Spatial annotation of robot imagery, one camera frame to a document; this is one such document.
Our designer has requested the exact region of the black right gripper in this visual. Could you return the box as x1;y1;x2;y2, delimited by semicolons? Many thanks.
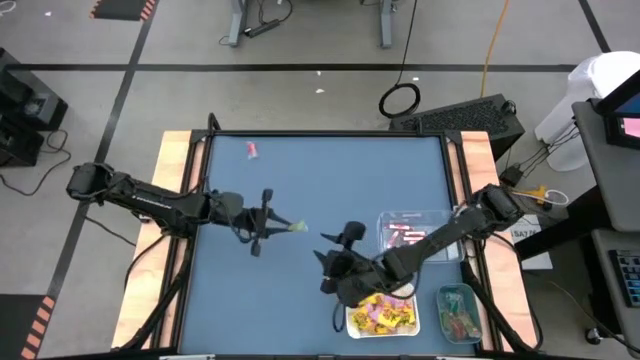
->
312;221;417;308

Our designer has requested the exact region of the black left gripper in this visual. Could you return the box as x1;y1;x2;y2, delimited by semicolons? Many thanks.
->
232;188;297;258

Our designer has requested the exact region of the white plastic bin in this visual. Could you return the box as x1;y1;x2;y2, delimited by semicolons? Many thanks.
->
343;281;421;340

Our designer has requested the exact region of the clear plastic container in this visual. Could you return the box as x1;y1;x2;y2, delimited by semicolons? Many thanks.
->
377;209;466;265

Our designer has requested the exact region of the teal plastic tray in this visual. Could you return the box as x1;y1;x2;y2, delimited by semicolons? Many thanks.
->
434;282;484;346

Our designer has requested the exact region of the black perforated computer case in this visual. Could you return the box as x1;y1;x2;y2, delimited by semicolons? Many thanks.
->
388;93;526;162

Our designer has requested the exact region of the black power strip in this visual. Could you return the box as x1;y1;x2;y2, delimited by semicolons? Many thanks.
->
243;18;281;39

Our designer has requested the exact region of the grey desk leg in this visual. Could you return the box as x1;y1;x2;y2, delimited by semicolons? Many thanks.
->
227;0;250;49
377;0;394;50

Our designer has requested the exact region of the white paper sheet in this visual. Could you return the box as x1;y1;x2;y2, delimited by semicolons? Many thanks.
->
507;213;554;271

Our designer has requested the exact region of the black hazard-striped floor mat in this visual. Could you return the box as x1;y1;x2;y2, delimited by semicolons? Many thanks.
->
89;0;160;22
0;293;57;360

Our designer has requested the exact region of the black equipment cart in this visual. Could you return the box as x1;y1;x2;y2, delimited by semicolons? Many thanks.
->
0;47;70;169

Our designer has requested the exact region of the grey keyboard desk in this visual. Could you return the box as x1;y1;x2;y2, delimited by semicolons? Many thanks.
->
589;228;640;351

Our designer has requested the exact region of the grey side desk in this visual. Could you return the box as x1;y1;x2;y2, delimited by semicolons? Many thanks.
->
571;97;640;234

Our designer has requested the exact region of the dark computer keyboard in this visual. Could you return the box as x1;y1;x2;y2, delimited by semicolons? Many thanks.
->
607;248;640;309

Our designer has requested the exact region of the white plastic cover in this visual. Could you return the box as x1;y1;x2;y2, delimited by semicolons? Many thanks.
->
533;50;640;174

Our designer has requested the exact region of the black screen with pink display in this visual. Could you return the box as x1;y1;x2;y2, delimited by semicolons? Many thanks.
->
592;69;640;150

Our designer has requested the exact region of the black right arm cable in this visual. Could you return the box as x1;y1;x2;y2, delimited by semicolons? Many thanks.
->
331;298;351;334

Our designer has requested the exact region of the black aluminium table frame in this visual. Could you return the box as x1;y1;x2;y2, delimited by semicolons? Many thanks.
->
119;127;544;360

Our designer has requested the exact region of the black coiled cable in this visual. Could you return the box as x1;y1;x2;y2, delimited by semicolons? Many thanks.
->
377;0;422;120

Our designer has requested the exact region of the black floor cable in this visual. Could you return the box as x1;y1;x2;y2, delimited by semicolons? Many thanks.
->
0;128;72;197

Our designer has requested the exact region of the white charger cable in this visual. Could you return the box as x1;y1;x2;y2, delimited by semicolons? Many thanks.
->
537;188;571;207

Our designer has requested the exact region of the yellow power cable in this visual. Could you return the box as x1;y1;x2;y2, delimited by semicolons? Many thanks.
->
479;0;511;99

